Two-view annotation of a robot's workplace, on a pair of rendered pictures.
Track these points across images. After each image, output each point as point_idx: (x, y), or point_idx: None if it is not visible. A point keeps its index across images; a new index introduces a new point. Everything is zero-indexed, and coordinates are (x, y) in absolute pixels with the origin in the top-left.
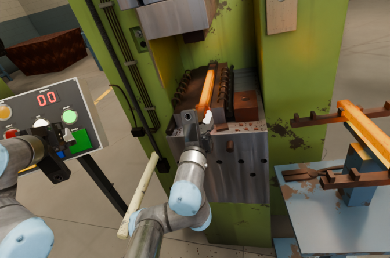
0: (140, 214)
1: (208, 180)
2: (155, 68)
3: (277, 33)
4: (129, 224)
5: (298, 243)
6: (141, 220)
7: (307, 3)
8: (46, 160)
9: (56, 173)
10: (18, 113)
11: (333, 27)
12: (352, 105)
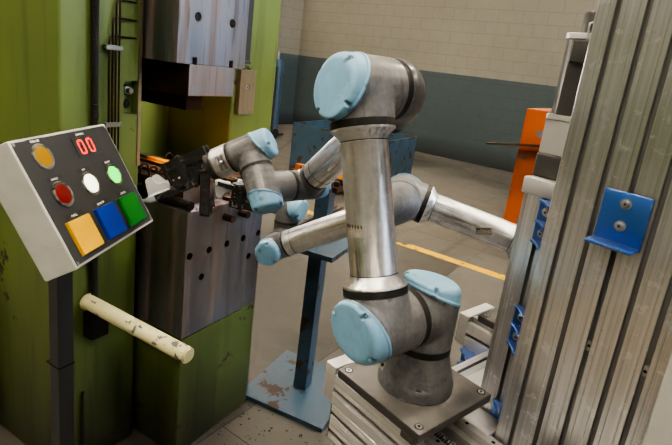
0: (269, 238)
1: (210, 279)
2: (138, 136)
3: (240, 115)
4: (270, 243)
5: (326, 256)
6: (279, 233)
7: (256, 96)
8: (213, 182)
9: (212, 201)
10: (61, 162)
11: (267, 117)
12: (304, 164)
